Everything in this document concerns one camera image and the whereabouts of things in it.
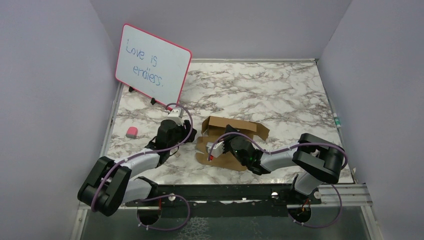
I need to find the brown cardboard box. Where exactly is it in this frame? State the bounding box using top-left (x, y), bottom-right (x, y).
top-left (194, 115), bottom-right (271, 172)

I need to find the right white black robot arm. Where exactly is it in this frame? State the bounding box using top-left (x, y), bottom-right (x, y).
top-left (222, 124), bottom-right (347, 204)

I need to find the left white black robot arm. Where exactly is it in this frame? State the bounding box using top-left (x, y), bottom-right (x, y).
top-left (77, 119), bottom-right (197, 217)

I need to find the pink eraser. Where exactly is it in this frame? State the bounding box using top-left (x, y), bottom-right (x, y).
top-left (125, 126), bottom-right (138, 139)

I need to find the green capped marker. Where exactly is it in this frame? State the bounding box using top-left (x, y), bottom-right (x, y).
top-left (332, 113), bottom-right (341, 129)

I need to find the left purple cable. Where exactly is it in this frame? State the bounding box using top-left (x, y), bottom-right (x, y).
top-left (91, 102), bottom-right (194, 232)

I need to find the purple cable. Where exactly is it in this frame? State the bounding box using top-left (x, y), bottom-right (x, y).
top-left (91, 102), bottom-right (194, 232)
top-left (206, 131), bottom-right (349, 229)

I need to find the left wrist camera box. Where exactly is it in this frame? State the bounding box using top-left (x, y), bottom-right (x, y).
top-left (167, 107), bottom-right (184, 126)

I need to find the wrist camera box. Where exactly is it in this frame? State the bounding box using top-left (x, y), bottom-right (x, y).
top-left (205, 141), bottom-right (224, 161)
top-left (167, 107), bottom-right (184, 126)

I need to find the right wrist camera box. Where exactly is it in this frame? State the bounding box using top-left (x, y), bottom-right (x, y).
top-left (205, 141), bottom-right (224, 161)

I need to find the white board with pink frame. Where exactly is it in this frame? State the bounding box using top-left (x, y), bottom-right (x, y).
top-left (115, 23), bottom-right (193, 105)

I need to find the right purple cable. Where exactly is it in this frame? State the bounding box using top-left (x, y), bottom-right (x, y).
top-left (206, 131), bottom-right (349, 229)

